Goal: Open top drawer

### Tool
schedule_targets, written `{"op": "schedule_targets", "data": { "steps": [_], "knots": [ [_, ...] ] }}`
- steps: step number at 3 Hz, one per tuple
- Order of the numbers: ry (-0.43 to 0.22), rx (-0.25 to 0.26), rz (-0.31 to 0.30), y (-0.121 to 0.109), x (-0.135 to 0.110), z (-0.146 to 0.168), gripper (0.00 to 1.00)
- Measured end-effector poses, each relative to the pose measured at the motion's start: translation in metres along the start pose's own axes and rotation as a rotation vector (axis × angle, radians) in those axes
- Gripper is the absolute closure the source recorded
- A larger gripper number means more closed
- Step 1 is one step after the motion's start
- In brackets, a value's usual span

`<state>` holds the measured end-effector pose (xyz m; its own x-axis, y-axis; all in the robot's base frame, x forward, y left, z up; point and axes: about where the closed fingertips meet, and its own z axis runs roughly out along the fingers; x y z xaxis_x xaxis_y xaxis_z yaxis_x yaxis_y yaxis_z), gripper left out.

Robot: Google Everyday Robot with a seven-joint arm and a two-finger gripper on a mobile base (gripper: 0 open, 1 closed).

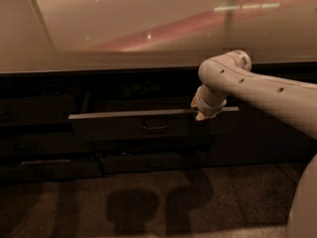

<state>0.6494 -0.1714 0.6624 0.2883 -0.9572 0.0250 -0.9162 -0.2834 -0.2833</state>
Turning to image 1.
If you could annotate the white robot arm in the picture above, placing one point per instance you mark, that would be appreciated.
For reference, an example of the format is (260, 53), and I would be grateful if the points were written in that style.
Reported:
(290, 101)

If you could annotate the dark drawer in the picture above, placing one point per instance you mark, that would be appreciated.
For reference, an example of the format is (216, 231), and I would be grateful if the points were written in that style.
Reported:
(55, 170)
(152, 144)
(35, 110)
(149, 123)
(42, 144)
(153, 162)

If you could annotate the dark cabinet door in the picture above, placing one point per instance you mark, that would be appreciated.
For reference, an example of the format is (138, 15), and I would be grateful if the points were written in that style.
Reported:
(249, 136)

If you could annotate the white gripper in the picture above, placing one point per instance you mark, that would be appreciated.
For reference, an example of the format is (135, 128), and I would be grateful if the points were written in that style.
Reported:
(208, 109)

